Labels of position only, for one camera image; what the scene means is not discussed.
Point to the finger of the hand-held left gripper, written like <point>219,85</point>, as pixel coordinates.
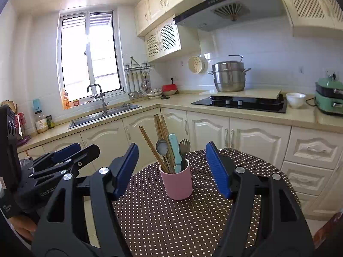
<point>85,155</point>
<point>67,150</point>

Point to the light blue knife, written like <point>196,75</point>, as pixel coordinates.
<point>173,144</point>

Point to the steel faucet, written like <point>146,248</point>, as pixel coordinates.
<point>104,104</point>

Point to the metal spoon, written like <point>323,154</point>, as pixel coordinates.
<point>162,147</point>

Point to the cream lattice door cabinet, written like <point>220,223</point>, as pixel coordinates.
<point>305,0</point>
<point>167,36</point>

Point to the grey range hood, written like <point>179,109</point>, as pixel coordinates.
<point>201,18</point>

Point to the cream upper wall cabinets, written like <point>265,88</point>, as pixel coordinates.
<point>155,2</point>

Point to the pink cup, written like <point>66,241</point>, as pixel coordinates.
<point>178,184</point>

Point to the small green jar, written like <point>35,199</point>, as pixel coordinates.
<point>50,122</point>

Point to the wall utensil rack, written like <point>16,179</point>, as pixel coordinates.
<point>139,66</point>

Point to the stack of white dishes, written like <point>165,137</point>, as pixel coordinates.
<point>155,95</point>

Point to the steel steamer pot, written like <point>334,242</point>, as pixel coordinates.
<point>230,80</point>

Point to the steel spatula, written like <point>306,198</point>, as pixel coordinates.
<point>140,94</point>

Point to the black glass gas stove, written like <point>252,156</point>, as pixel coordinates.
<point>254,104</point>

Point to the glass jar beige contents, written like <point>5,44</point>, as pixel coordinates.
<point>41,124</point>

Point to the steel ladle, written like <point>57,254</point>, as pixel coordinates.
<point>135,94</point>
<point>130,94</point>

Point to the red container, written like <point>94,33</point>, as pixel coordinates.
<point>169,88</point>

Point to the green electric cooker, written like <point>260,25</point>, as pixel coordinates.
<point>328,99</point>

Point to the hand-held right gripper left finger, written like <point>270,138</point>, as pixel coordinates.
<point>126,168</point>

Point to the steel double sink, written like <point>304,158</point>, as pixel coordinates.
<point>88,119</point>

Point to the sliding window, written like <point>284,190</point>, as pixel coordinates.
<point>75,59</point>

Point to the blue wall holder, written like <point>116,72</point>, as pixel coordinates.
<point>36,105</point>

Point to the cream lower cabinets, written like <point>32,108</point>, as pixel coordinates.
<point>254,142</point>

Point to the bundle of wooden chopsticks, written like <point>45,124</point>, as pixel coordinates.
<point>160,128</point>

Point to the cream round colander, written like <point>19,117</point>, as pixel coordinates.
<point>195,64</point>

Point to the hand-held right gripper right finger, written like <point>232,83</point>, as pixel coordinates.
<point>218,168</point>

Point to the orange bottle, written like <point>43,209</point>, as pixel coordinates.
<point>66,100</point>

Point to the person's left hand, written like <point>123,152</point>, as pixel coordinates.
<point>25,226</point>

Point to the white bowl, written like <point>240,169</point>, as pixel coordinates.
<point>295,100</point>

